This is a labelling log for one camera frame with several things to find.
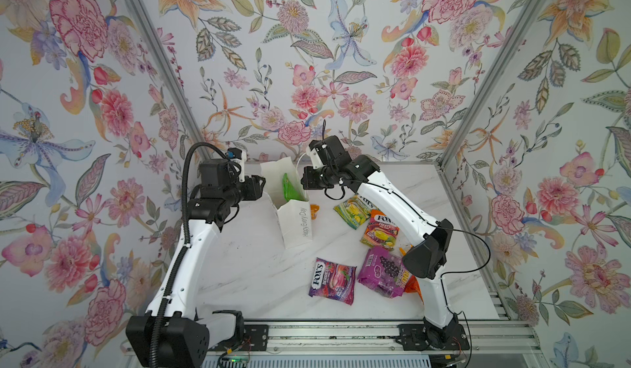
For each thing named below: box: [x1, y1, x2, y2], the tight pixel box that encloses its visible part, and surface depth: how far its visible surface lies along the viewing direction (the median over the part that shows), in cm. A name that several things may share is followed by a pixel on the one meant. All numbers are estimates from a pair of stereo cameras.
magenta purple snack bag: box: [357, 246, 412, 299], surface depth 82 cm
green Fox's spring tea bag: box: [332, 193, 379, 230], surface depth 102 cm
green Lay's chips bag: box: [282, 172, 306, 203], surface depth 90 cm
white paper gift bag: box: [259, 156, 314, 250], surface depth 87 cm
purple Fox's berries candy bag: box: [308, 257, 358, 306], surface depth 84 cm
